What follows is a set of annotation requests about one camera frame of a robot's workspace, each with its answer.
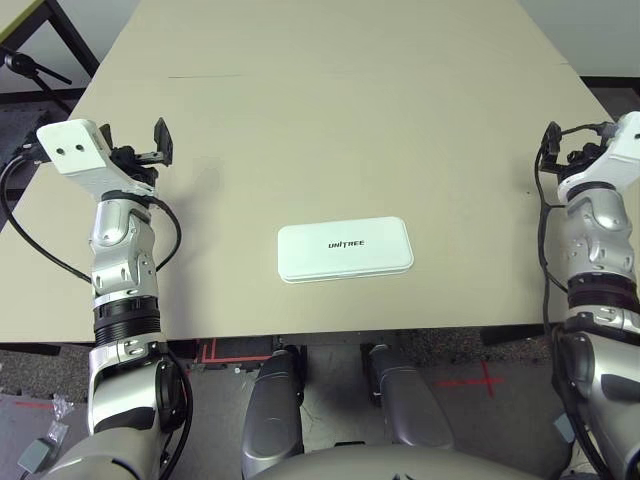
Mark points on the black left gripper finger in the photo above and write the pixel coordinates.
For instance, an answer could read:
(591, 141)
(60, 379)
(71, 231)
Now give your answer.
(110, 140)
(164, 142)

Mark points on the clear plastic bag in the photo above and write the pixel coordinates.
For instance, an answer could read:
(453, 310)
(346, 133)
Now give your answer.
(63, 406)
(57, 432)

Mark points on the black foam floor mats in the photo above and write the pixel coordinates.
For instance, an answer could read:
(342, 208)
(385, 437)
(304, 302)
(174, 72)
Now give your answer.
(20, 125)

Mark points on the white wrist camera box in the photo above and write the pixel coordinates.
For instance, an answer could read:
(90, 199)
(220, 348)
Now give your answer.
(70, 145)
(620, 155)

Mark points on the grey robot torso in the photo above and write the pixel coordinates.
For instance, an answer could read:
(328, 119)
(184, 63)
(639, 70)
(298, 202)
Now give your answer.
(380, 467)

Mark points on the side table with black frame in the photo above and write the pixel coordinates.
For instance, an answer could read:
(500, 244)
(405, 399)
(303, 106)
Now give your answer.
(15, 15)

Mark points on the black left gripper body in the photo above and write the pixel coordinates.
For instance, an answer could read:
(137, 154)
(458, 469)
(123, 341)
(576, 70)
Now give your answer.
(132, 162)

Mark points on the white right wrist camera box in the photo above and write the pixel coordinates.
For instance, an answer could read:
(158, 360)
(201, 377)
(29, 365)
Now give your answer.
(620, 155)

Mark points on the black tripod stand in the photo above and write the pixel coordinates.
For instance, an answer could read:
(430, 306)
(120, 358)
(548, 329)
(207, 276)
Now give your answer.
(17, 61)

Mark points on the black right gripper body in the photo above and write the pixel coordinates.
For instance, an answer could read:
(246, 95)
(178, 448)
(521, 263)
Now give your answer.
(580, 155)

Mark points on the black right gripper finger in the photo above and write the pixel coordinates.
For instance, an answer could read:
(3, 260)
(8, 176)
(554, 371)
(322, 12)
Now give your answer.
(551, 142)

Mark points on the grey robot leg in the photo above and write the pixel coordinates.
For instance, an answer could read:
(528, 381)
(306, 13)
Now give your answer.
(410, 405)
(272, 420)

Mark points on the grey robot left leg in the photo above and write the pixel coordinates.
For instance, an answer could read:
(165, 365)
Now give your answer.
(272, 420)

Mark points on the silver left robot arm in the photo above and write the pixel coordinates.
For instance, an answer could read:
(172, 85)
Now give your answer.
(117, 240)

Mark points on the grey floor box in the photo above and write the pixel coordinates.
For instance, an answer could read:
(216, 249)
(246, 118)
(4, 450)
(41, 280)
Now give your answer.
(36, 455)
(562, 427)

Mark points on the black table frame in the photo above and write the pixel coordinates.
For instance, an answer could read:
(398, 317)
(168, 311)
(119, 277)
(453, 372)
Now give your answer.
(505, 335)

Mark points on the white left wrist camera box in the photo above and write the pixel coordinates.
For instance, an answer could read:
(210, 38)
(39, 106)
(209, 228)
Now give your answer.
(70, 145)

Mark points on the grey robot right leg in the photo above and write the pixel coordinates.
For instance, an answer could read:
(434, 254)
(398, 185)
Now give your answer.
(410, 405)

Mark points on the white plastic pencil case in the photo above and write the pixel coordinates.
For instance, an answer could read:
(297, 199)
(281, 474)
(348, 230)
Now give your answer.
(350, 260)

